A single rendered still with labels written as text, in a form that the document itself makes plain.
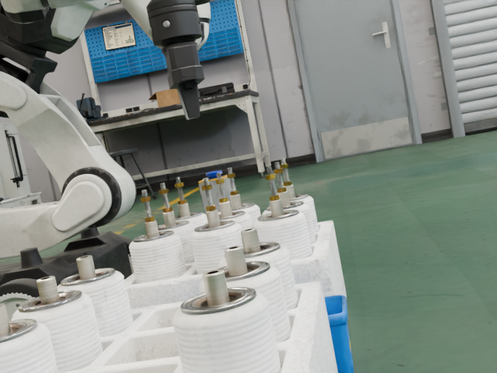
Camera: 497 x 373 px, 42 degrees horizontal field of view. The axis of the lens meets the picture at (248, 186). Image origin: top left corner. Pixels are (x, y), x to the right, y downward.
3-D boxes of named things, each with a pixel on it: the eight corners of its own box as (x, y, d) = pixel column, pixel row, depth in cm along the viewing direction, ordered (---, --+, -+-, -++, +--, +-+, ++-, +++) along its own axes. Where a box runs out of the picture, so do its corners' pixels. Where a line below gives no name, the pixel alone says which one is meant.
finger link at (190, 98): (185, 119, 115) (178, 84, 115) (203, 115, 116) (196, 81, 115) (186, 118, 113) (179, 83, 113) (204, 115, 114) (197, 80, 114)
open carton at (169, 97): (165, 110, 624) (161, 87, 622) (202, 102, 609) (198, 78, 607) (150, 111, 596) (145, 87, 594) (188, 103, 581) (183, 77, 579)
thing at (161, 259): (137, 341, 120) (117, 246, 118) (164, 323, 128) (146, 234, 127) (182, 339, 116) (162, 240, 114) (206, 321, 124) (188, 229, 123)
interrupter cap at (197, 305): (172, 322, 61) (171, 314, 61) (191, 299, 68) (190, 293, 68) (251, 311, 60) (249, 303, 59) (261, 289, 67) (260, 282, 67)
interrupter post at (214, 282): (205, 310, 63) (198, 277, 63) (210, 303, 65) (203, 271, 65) (228, 306, 62) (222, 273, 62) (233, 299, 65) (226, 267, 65)
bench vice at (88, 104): (90, 123, 593) (84, 97, 591) (108, 121, 590) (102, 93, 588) (72, 124, 552) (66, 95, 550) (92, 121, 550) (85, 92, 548)
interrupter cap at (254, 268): (200, 289, 72) (199, 283, 72) (214, 272, 80) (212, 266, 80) (266, 278, 71) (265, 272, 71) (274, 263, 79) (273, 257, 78)
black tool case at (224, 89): (191, 104, 604) (189, 93, 603) (235, 95, 604) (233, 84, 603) (188, 102, 570) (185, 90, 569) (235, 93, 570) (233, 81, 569)
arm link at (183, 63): (217, 75, 111) (203, 5, 110) (160, 85, 109) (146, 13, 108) (206, 83, 123) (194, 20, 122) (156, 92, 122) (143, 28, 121)
